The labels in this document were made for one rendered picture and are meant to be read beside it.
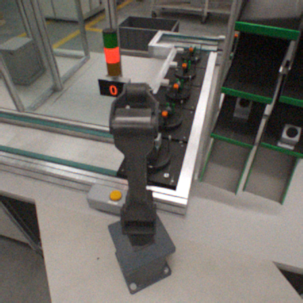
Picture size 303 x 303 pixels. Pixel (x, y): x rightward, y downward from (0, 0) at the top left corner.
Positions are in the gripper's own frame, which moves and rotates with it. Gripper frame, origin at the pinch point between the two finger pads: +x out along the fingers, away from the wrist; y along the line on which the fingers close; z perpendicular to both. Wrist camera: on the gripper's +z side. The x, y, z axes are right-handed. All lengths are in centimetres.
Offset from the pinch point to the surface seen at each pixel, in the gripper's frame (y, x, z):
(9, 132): -33, 24, 67
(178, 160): -0.1, 16.1, -12.7
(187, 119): -25.8, 22.9, -21.9
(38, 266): 20, 105, 83
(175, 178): 8.4, 13.8, -9.6
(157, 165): 2.5, 12.7, -3.4
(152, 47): -119, 48, -16
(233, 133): 6.1, -8.5, -27.4
